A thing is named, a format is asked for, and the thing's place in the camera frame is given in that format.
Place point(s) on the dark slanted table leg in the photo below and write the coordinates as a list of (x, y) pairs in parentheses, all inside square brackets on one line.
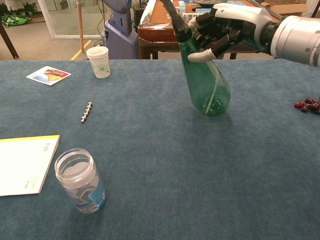
[(8, 42)]

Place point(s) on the white paper cup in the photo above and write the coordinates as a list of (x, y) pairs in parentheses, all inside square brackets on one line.
[(100, 65)]

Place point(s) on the row of blue-backed mahjong tiles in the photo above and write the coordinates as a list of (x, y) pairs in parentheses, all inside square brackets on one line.
[(202, 10)]

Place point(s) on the potted green plants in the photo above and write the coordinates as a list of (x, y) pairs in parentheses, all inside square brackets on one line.
[(27, 8)]

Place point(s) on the black tripod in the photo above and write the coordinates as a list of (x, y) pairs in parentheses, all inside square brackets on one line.
[(313, 8)]

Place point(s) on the green bag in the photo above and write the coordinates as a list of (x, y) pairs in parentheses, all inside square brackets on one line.
[(15, 20)]

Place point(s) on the wooden pole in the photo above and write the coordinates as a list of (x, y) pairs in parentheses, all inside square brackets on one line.
[(80, 25)]

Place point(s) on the cluster of dark red beads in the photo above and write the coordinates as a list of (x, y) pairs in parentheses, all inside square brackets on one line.
[(310, 105)]

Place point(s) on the purple robot base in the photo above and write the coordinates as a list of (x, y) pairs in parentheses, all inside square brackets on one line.
[(120, 32)]

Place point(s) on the black round dish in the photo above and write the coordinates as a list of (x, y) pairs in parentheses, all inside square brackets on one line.
[(203, 2)]

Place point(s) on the colourful printed card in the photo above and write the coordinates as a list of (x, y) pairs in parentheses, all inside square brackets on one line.
[(48, 76)]

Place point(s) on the cardboard box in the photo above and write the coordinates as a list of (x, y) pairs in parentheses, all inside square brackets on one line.
[(292, 8)]

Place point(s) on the white framed glass door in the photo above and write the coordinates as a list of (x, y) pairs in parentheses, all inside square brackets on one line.
[(52, 30)]

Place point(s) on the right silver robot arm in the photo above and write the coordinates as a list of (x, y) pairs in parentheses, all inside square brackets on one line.
[(297, 40)]

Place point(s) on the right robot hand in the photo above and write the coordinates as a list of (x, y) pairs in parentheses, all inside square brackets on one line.
[(240, 22)]

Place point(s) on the green plastic spray bottle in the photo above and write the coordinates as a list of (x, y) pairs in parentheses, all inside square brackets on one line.
[(205, 82)]

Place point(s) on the white notebook with yellow edge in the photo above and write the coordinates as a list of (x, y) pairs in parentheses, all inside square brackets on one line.
[(22, 165)]

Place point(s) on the wooden mahjong table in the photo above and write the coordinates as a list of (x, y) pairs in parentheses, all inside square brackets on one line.
[(157, 33)]

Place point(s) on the row of face-up mahjong tiles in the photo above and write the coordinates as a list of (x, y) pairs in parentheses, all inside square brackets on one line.
[(188, 17)]

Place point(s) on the clear jar with blue label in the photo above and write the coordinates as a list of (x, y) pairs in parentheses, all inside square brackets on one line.
[(80, 185)]

